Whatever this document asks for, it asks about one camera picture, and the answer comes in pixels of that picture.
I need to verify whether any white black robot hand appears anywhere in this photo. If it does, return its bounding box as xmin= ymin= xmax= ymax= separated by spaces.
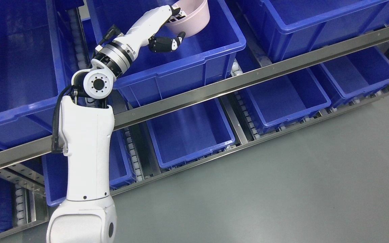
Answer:
xmin=121 ymin=5 xmax=186 ymax=53

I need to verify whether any pink bowl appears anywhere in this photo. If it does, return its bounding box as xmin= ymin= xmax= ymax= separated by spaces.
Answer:
xmin=165 ymin=3 xmax=210 ymax=38
xmin=168 ymin=0 xmax=210 ymax=23

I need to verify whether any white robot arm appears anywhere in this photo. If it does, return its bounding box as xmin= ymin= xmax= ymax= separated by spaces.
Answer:
xmin=46 ymin=26 xmax=134 ymax=243

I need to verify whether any blue bin upper middle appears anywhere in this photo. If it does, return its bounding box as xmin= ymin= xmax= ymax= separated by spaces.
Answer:
xmin=86 ymin=0 xmax=247 ymax=108

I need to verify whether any blue bin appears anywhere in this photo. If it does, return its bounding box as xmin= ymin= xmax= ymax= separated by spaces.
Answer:
xmin=42 ymin=130 xmax=136 ymax=207
xmin=237 ymin=0 xmax=389 ymax=63
xmin=239 ymin=68 xmax=331 ymax=135
xmin=146 ymin=99 xmax=236 ymax=169
xmin=86 ymin=0 xmax=247 ymax=108
xmin=0 ymin=0 xmax=83 ymax=151
xmin=310 ymin=46 xmax=389 ymax=108

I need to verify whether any blue bin lower middle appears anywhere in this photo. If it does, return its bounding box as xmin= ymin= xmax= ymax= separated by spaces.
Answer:
xmin=146 ymin=99 xmax=236 ymax=169

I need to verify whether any blue bin upper left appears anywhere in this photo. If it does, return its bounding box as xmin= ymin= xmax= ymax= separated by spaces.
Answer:
xmin=0 ymin=0 xmax=83 ymax=151

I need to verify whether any blue bin upper right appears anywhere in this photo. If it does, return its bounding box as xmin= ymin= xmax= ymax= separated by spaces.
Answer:
xmin=237 ymin=0 xmax=389 ymax=63

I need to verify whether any blue bin lower left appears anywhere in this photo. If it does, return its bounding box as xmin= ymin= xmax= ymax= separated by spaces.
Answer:
xmin=42 ymin=130 xmax=136 ymax=207

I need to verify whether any blue bin lower far right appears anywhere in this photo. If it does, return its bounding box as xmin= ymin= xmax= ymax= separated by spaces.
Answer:
xmin=310 ymin=46 xmax=389 ymax=108

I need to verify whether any metal shelf rail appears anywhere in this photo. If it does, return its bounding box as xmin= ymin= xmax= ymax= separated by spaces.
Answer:
xmin=0 ymin=27 xmax=389 ymax=169

